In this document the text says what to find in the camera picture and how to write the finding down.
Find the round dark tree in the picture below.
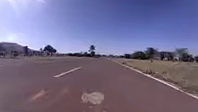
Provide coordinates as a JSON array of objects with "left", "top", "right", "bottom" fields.
[{"left": 42, "top": 44, "right": 59, "bottom": 57}]

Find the group of buildings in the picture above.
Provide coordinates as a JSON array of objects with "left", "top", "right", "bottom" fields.
[{"left": 124, "top": 45, "right": 176, "bottom": 62}]

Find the white solid edge line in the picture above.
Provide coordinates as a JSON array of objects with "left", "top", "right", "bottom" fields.
[{"left": 109, "top": 59, "right": 198, "bottom": 104}]

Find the low building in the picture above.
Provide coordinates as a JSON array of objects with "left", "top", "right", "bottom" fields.
[{"left": 0, "top": 41, "right": 30, "bottom": 58}]

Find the distant row of trees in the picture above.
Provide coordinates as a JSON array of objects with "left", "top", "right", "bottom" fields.
[{"left": 66, "top": 50, "right": 125, "bottom": 60}]

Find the reddish brown asphalt road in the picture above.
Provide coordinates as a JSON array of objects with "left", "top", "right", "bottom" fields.
[{"left": 0, "top": 49, "right": 198, "bottom": 112}]

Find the white dashed centre line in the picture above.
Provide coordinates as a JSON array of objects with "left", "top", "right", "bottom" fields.
[{"left": 52, "top": 64, "right": 82, "bottom": 81}]

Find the tall thin tree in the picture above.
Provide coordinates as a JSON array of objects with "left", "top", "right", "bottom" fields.
[{"left": 88, "top": 43, "right": 97, "bottom": 58}]

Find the dry grass verge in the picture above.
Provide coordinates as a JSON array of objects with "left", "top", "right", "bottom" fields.
[
  {"left": 0, "top": 51, "right": 70, "bottom": 66},
  {"left": 109, "top": 56, "right": 198, "bottom": 100}
]

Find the wide crowned tree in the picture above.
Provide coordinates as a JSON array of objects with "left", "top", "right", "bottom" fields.
[{"left": 174, "top": 46, "right": 196, "bottom": 64}]

